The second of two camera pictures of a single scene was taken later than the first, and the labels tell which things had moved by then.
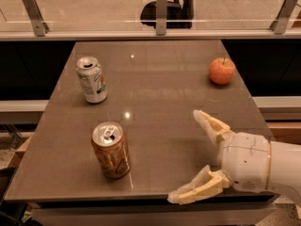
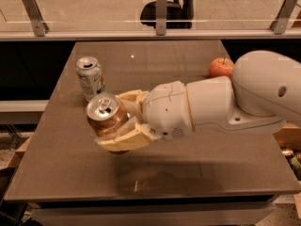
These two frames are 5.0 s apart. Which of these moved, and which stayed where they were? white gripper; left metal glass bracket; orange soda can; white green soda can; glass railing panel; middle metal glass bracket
Moved: white gripper; orange soda can
Stayed: white green soda can; left metal glass bracket; middle metal glass bracket; glass railing panel
